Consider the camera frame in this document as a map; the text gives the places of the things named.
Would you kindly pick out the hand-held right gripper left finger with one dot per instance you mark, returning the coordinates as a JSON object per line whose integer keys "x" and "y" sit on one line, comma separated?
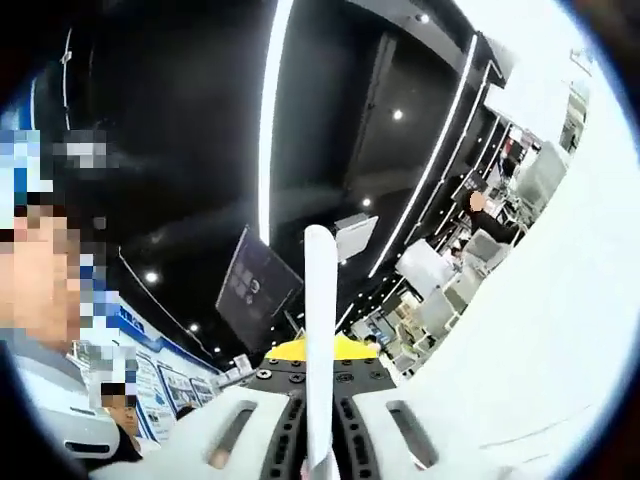
{"x": 225, "y": 430}

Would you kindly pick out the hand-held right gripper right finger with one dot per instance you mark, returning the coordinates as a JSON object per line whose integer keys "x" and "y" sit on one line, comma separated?
{"x": 370, "y": 430}

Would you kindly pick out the white printing paper sheet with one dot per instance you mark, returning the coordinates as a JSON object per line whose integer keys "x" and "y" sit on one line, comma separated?
{"x": 320, "y": 300}

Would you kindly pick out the large dark screen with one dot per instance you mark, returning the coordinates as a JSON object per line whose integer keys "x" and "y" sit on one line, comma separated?
{"x": 260, "y": 290}

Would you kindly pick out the white pillar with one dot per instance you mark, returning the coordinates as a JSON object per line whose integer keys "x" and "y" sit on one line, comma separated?
{"x": 427, "y": 265}

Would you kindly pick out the ceiling air conditioner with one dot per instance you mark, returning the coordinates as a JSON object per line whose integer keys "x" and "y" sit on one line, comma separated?
{"x": 356, "y": 236}

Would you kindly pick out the white office chair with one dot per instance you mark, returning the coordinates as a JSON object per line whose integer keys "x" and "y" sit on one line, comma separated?
{"x": 542, "y": 170}
{"x": 485, "y": 250}

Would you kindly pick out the thin ceiling light strip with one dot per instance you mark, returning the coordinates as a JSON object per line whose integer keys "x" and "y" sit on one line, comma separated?
{"x": 425, "y": 165}

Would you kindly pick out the wide ceiling light strip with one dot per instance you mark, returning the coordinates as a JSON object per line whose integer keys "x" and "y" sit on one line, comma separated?
{"x": 272, "y": 125}

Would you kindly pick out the blue and white wall poster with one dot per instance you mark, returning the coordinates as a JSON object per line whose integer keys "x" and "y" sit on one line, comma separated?
{"x": 172, "y": 387}

